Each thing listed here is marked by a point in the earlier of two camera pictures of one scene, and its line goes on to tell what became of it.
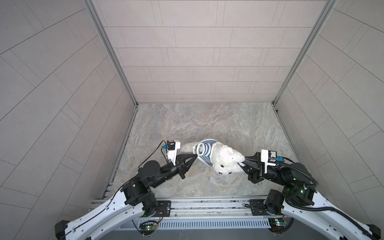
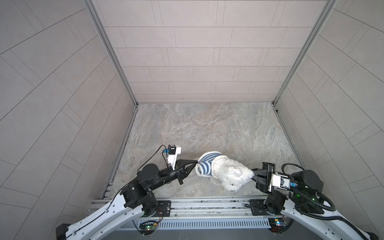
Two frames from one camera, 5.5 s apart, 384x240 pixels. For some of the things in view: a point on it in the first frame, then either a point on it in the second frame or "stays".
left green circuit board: (147, 228) stays
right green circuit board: (276, 224) stays
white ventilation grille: (212, 224) stays
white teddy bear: (226, 160) to (232, 174)
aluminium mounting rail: (203, 208) stays
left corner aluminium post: (93, 8) stays
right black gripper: (256, 173) to (263, 186)
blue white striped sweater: (203, 150) to (204, 167)
